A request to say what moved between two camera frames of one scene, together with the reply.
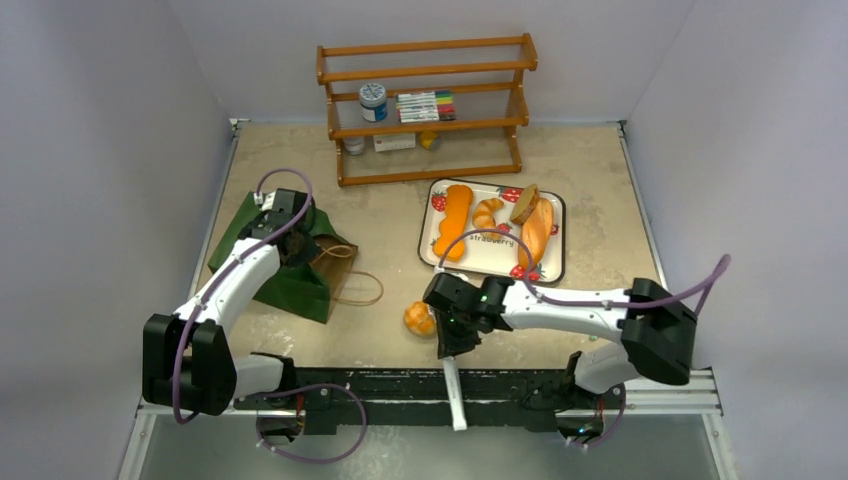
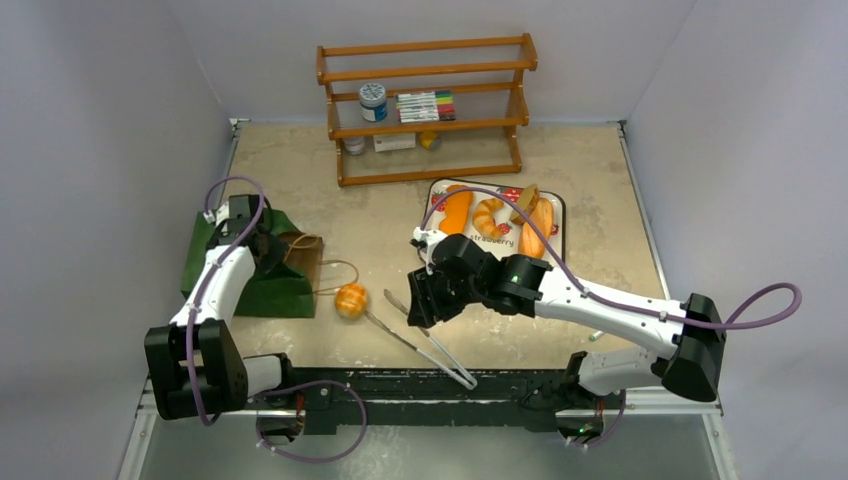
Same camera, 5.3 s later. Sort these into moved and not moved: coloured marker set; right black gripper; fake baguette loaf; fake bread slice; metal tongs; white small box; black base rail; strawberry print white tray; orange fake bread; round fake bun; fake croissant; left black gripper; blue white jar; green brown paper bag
Moved: right black gripper; round fake bun; metal tongs; left black gripper; green brown paper bag
Not moved: orange fake bread; fake baguette loaf; coloured marker set; white small box; fake croissant; blue white jar; black base rail; fake bread slice; strawberry print white tray
